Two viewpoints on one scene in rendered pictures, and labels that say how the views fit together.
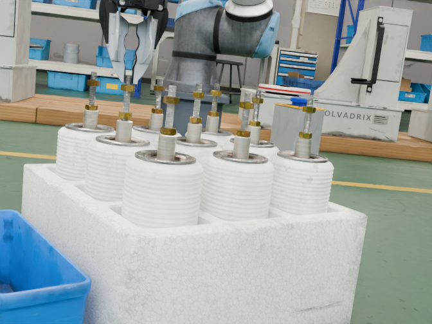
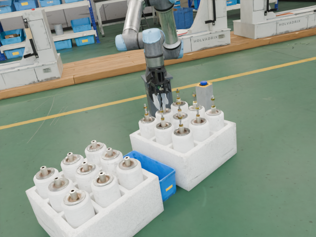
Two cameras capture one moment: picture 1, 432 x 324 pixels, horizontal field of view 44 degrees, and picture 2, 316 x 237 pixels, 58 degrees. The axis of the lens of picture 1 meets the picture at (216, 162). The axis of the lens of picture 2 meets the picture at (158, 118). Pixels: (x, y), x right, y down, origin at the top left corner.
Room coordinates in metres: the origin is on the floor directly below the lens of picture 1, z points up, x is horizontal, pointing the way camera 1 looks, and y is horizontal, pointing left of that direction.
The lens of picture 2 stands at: (-0.47, 0.21, 0.86)
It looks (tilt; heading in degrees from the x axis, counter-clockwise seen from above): 25 degrees down; 357
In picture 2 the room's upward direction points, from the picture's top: 9 degrees counter-clockwise
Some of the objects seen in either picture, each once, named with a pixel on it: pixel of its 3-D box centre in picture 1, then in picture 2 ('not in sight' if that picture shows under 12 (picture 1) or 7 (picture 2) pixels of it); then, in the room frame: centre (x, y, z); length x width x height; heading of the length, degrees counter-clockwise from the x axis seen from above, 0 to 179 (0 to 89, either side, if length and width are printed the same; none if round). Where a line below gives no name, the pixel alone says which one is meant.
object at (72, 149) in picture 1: (85, 184); (150, 135); (0.84, 0.20, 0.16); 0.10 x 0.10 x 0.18
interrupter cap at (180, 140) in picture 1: (193, 142); (180, 116); (0.82, 0.04, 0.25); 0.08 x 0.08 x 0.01
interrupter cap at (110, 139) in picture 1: (123, 141); (163, 125); (0.75, 0.13, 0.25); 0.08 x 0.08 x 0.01
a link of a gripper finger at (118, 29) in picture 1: (117, 46); (157, 103); (0.73, 0.15, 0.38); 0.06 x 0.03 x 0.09; 14
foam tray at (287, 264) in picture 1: (182, 243); (183, 144); (0.82, 0.04, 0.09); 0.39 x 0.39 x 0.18; 37
